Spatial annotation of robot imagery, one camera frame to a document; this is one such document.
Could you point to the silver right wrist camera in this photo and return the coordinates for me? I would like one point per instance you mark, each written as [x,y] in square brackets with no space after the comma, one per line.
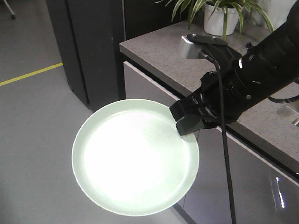
[192,46]

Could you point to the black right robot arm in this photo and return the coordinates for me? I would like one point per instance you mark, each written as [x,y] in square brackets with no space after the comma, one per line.
[267,67]

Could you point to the white plant pot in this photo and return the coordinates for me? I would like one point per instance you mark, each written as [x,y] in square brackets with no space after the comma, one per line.
[214,22]

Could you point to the dark tall cabinet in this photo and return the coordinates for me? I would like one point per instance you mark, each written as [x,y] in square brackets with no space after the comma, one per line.
[88,35]

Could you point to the stainless steel sink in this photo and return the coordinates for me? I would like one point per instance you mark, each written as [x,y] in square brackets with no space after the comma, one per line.
[290,113]

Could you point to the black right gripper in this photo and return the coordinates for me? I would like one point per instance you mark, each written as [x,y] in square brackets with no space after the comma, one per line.
[218,96]

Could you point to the light green round plate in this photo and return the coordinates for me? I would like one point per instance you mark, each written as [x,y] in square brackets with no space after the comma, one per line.
[129,158]

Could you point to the grey cabinet drawers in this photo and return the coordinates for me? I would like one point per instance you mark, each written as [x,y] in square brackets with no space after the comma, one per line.
[263,194]

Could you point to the green striped leafy plant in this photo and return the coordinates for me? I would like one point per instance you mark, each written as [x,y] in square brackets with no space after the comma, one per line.
[194,6]

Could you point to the grey stone kitchen counter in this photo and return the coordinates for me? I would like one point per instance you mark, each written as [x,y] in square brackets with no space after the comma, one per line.
[157,52]

